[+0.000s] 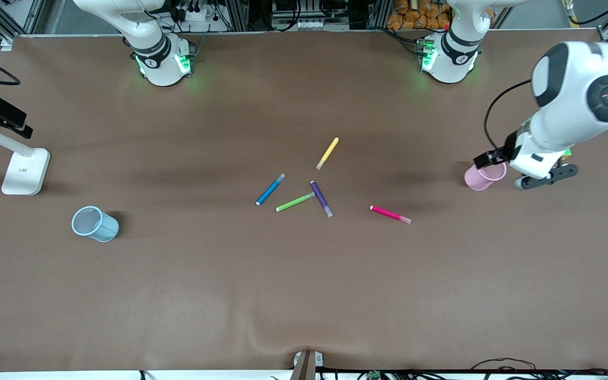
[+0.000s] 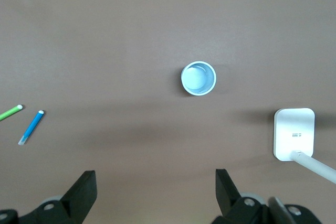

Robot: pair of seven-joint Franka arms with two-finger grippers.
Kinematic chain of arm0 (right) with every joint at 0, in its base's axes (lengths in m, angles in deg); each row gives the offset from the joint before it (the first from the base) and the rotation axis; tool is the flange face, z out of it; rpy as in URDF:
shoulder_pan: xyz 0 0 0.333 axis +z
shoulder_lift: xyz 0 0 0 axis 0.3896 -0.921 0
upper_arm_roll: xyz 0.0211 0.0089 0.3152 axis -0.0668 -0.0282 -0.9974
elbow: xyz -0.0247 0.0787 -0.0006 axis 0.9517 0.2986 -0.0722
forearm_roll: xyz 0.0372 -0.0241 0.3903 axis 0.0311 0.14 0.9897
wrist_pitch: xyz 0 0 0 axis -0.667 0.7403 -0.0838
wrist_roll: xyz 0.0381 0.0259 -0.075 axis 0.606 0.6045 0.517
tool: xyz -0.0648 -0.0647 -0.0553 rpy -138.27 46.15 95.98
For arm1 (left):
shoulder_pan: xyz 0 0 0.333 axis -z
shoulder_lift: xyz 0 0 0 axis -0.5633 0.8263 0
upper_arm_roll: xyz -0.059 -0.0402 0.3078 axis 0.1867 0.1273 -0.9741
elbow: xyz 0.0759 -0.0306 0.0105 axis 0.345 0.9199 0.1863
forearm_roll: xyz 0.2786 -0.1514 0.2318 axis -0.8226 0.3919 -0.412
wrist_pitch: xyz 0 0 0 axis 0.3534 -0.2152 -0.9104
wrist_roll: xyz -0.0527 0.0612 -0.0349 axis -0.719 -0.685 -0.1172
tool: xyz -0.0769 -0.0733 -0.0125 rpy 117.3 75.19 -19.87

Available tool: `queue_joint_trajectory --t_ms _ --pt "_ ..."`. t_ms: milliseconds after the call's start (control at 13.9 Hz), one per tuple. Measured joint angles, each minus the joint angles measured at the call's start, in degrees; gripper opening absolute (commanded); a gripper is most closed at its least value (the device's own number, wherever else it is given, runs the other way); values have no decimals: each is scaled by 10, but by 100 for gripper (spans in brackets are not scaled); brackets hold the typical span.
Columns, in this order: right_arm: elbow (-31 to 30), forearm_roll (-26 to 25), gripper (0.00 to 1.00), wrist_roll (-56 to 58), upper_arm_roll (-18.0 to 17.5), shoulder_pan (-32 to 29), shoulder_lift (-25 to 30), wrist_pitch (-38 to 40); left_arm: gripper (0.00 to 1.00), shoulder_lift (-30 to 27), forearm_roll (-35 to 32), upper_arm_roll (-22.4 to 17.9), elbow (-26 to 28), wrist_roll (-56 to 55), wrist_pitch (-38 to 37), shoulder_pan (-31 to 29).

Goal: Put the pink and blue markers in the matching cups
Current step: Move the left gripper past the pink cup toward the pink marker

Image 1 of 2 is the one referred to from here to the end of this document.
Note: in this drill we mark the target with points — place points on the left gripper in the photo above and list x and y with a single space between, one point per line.
508 146

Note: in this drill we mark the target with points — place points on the pink marker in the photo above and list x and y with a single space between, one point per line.
388 214

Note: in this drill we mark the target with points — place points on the blue marker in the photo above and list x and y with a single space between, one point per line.
271 190

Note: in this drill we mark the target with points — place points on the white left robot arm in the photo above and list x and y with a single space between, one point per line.
568 89

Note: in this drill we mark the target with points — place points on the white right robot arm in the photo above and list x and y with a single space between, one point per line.
162 66

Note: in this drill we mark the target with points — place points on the pink cup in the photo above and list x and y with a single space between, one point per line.
475 180

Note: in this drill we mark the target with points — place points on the light blue cup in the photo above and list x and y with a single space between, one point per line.
104 229

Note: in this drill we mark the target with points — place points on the orange snack bags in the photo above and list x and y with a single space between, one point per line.
415 16

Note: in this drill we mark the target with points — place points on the yellow marker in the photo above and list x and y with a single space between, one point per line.
328 153

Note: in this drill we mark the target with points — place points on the purple marker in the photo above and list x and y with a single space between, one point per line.
320 198

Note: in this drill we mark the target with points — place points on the green marker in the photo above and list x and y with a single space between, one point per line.
293 202

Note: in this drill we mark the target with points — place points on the white power strip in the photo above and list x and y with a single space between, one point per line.
196 15

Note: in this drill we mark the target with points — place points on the long white socket strip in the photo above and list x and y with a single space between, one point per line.
309 24

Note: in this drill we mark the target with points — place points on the green terminal connector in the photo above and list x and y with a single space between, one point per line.
374 375

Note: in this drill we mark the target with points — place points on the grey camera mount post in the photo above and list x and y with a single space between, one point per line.
305 365

